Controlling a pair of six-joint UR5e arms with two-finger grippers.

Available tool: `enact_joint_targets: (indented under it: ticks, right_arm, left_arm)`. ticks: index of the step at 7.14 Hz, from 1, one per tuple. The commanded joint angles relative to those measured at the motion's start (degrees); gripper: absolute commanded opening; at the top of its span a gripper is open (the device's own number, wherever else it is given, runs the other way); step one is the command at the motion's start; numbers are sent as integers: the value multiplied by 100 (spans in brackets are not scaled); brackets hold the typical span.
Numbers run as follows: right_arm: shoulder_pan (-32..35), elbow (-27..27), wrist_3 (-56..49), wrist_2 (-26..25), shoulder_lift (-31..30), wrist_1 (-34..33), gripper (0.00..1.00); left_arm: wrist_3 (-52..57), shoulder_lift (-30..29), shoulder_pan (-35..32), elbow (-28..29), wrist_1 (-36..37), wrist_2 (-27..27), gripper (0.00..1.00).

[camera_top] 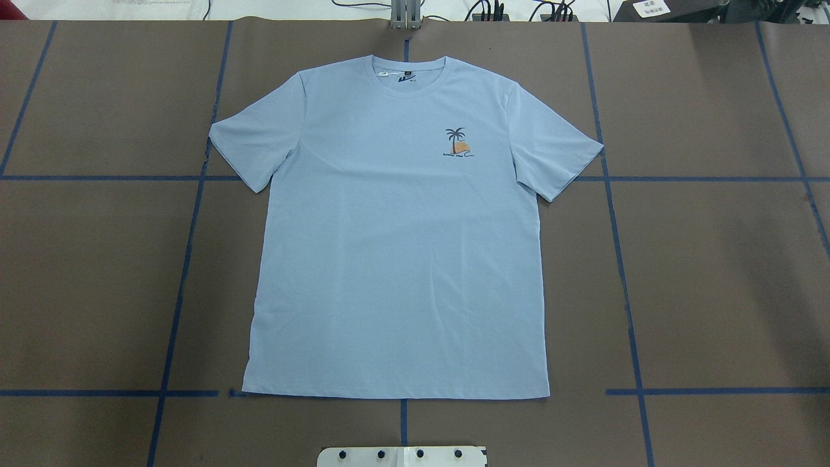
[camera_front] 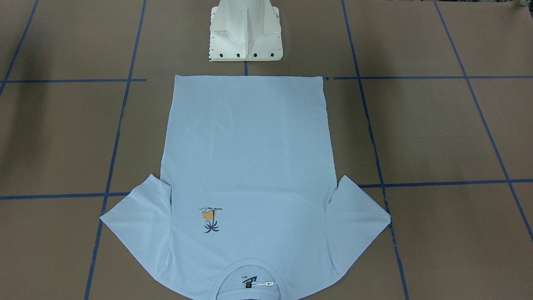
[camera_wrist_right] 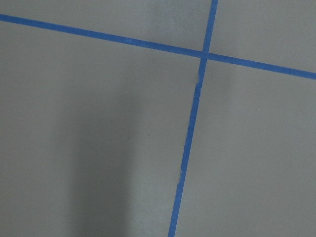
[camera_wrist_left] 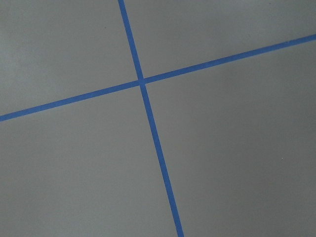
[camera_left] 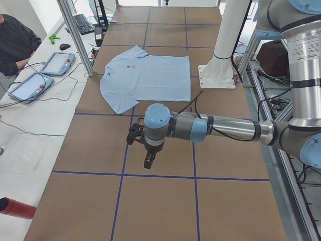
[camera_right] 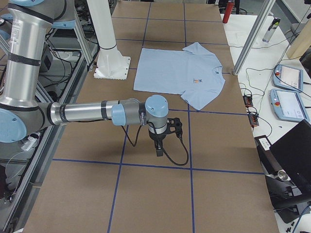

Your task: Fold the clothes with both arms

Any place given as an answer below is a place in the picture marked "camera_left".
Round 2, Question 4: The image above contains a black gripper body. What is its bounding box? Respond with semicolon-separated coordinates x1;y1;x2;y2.
126;118;158;153

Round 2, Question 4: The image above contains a light blue t-shirt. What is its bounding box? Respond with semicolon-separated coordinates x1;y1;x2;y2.
100;46;191;114

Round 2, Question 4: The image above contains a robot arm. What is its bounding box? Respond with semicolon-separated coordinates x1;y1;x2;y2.
126;1;320;168

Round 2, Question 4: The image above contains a brown paper table cover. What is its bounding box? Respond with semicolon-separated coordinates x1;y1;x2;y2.
25;7;286;240

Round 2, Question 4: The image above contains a black power adapter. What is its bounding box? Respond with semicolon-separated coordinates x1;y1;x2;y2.
94;27;104;47

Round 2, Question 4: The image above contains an upper blue teach pendant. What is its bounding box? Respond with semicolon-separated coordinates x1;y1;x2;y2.
40;52;75;76

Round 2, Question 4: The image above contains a blue teach pendant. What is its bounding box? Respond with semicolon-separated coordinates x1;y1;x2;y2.
40;52;75;76
8;72;54;103

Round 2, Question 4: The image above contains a black computer mouse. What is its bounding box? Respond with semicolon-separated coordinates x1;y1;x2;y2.
59;44;71;51

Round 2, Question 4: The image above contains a lower blue teach pendant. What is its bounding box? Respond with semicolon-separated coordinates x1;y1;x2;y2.
8;72;54;103

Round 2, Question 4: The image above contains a black keyboard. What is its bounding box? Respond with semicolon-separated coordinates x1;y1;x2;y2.
73;14;94;35

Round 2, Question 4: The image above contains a green plastic tool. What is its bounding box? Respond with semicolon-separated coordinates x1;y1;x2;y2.
49;34;60;45

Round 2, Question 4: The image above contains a red bottle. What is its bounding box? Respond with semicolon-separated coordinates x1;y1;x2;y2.
1;197;37;219

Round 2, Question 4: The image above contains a person in black shirt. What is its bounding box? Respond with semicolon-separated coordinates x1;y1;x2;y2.
1;14;42;76

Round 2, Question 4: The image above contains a white central robot pedestal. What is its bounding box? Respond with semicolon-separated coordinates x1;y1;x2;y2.
198;0;252;89

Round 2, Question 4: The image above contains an aluminium frame post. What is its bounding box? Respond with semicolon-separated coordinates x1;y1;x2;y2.
57;0;94;77

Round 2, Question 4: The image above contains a black cable on table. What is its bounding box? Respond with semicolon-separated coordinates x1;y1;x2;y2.
0;62;78;138

